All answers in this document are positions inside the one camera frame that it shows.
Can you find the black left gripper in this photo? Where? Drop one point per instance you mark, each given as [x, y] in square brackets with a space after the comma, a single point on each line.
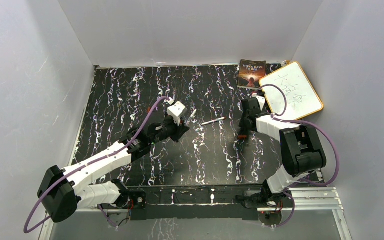
[179, 130]

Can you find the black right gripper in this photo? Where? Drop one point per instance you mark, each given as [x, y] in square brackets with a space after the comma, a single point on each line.
[242, 124]

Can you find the white marker pen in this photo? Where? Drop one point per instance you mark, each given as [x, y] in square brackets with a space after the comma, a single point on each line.
[213, 121]

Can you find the white marker black end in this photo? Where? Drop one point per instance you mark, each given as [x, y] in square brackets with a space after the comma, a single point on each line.
[191, 117]

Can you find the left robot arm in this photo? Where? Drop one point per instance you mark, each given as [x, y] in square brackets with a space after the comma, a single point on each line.
[63, 191]

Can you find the dark paperback book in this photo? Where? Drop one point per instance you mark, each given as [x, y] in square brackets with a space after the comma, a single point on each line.
[250, 72]

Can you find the yellow framed whiteboard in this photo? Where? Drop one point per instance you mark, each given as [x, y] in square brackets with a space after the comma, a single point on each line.
[289, 92]

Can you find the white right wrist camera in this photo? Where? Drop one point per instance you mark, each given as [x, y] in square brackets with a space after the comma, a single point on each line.
[260, 99]

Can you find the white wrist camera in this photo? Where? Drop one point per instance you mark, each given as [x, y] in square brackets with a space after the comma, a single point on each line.
[177, 112]
[260, 99]

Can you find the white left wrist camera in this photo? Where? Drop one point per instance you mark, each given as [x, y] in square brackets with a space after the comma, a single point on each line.
[177, 112]

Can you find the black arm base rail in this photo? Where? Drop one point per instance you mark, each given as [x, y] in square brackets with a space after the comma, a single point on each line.
[214, 202]

